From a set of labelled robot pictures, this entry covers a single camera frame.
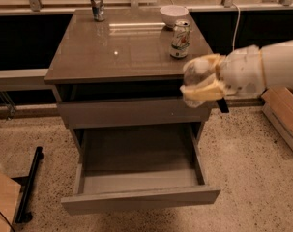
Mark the white green soda can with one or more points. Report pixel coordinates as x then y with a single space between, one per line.
181 39

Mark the blue silver soda can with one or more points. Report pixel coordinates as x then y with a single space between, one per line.
98 9

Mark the open grey drawer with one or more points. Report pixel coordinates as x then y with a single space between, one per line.
133 168

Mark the closed grey drawer front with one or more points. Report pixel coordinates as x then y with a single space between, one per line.
104 114

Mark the clear plastic water bottle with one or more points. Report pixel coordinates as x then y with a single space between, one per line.
196 78

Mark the grey drawer cabinet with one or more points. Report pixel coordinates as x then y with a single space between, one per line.
125 57

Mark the cardboard box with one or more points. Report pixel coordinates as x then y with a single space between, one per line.
278 108

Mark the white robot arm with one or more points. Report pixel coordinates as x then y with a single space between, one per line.
277 66

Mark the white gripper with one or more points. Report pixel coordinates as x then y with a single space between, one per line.
243 72

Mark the white ceramic bowl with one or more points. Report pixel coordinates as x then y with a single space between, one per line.
171 13

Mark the black metal bar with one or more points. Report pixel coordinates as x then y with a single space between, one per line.
27 183

